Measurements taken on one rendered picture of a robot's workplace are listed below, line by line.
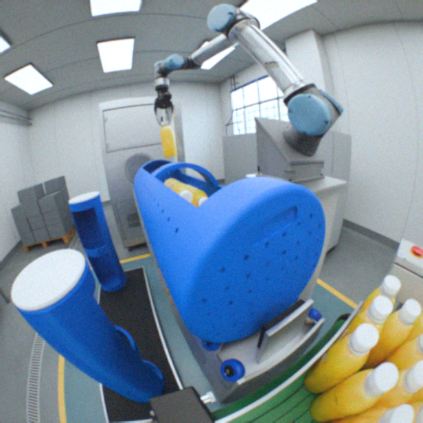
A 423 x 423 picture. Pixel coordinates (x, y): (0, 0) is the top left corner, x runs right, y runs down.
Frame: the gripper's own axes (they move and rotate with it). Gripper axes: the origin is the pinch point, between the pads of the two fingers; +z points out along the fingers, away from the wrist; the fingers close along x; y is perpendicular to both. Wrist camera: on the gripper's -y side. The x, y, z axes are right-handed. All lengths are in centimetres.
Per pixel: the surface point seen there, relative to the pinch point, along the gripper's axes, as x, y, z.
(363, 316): -4, -91, 37
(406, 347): -4, -102, 38
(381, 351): -5, -99, 43
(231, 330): 13, -77, 40
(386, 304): -5, -94, 34
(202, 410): 22, -87, 42
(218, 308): 15, -77, 33
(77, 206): 65, 45, 42
